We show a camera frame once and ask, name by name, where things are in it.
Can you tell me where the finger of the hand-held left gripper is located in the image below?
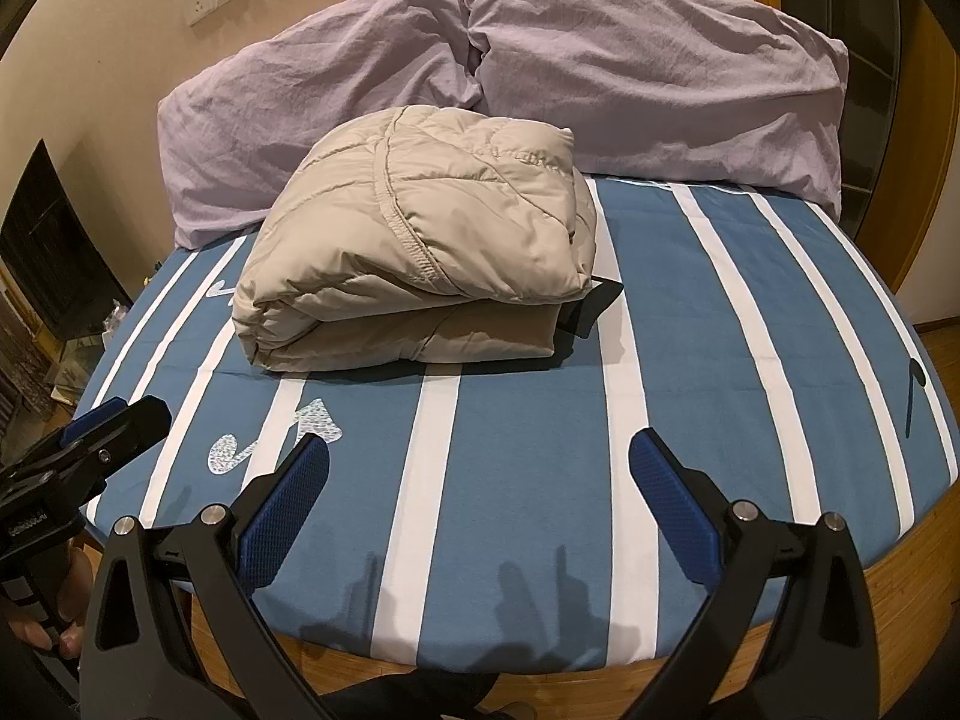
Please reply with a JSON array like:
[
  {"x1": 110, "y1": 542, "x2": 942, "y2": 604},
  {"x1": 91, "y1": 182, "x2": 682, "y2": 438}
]
[
  {"x1": 0, "y1": 394, "x2": 172, "y2": 492},
  {"x1": 58, "y1": 397, "x2": 128, "y2": 452}
]

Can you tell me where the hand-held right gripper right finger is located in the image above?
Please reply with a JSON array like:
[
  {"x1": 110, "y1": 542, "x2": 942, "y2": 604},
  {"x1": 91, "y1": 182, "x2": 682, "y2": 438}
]
[{"x1": 628, "y1": 427, "x2": 878, "y2": 720}]

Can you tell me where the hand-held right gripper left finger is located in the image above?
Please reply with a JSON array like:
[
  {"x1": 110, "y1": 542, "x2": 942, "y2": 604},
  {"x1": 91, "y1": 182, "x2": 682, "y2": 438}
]
[{"x1": 79, "y1": 435, "x2": 335, "y2": 720}]

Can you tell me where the beige puffer jacket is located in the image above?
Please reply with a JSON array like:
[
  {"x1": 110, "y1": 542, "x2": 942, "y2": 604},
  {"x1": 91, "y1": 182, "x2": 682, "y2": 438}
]
[{"x1": 231, "y1": 105, "x2": 625, "y2": 374}]

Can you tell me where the person's left hand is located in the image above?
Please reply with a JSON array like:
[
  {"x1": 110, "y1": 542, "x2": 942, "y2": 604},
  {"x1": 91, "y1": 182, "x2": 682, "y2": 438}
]
[{"x1": 0, "y1": 536, "x2": 95, "y2": 665}]

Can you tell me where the cluttered side table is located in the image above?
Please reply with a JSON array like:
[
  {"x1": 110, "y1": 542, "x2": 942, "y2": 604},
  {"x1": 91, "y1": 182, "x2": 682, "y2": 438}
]
[{"x1": 0, "y1": 270, "x2": 147, "y2": 436}]

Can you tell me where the bed with blue striped sheet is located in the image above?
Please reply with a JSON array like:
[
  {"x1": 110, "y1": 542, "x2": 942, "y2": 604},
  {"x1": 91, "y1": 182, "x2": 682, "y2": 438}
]
[{"x1": 71, "y1": 176, "x2": 960, "y2": 691}]

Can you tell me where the black television screen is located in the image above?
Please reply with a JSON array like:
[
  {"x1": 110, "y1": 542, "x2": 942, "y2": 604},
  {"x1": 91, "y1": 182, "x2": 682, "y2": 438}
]
[{"x1": 0, "y1": 139, "x2": 134, "y2": 342}]

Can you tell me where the wide lilac pillow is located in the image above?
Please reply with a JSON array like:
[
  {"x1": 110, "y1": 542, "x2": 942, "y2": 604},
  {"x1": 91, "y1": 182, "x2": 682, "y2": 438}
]
[{"x1": 157, "y1": 0, "x2": 488, "y2": 250}]

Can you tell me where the crumpled lilac pillow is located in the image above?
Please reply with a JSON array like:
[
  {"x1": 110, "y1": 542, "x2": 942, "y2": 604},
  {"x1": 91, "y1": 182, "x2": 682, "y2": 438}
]
[{"x1": 457, "y1": 0, "x2": 850, "y2": 218}]

